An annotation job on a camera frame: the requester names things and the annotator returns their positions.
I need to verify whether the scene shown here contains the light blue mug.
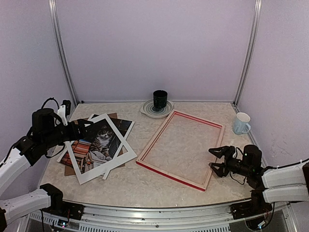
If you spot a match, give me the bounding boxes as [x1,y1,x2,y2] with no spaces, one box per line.
[233,112,251,135]

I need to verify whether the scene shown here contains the white striped ceramic plate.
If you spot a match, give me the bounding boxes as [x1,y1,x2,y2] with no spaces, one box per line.
[140,100,174,119]

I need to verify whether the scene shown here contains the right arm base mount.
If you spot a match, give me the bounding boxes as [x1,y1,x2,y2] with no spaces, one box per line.
[230,190,275,231]

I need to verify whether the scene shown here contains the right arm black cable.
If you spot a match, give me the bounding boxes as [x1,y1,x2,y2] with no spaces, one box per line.
[230,147,309,229]

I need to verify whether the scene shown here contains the white photo mat board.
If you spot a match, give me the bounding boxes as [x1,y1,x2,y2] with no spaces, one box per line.
[57,114,137,185]

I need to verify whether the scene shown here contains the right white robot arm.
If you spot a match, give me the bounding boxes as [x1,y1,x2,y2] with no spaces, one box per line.
[208,145,309,218]

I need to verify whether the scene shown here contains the cat photo print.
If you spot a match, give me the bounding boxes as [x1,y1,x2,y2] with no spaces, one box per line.
[56,116,135,174]

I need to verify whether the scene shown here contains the red wooden picture frame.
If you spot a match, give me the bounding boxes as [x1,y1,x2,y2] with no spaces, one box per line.
[136,110,225,191]

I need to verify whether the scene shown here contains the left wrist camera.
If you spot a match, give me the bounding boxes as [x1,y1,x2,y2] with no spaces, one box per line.
[57,100,71,126]

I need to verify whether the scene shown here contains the right aluminium corner post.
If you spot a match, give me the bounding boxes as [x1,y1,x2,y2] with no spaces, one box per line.
[233,0,262,108]

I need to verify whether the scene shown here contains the left aluminium corner post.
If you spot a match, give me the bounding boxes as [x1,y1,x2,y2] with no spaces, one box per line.
[48,0,79,106]

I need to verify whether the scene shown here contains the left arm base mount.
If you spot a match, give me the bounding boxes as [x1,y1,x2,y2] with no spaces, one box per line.
[43,201,85,220]

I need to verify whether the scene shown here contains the dark green cup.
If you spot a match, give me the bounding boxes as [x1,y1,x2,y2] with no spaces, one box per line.
[153,90,168,110]

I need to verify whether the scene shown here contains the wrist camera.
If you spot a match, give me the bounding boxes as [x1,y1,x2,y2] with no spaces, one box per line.
[57,100,71,126]
[229,146,238,159]

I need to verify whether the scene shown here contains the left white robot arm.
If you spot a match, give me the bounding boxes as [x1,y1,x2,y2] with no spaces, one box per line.
[0,106,92,231]

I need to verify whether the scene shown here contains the brown cardboard backing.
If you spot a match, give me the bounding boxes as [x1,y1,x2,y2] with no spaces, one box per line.
[64,112,126,177]

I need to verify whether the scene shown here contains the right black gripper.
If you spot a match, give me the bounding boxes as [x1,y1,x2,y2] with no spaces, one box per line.
[209,145,252,177]

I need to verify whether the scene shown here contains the aluminium front rail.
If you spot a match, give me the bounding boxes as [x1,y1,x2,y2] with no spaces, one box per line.
[21,190,297,232]

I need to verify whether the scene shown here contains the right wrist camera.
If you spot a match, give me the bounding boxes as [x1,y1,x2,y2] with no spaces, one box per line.
[229,146,238,159]

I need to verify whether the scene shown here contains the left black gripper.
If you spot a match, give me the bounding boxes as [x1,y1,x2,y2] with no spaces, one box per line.
[42,118,93,149]

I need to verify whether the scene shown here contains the aluminium corner post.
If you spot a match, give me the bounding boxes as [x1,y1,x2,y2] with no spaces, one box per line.
[233,0,262,108]
[48,0,79,106]

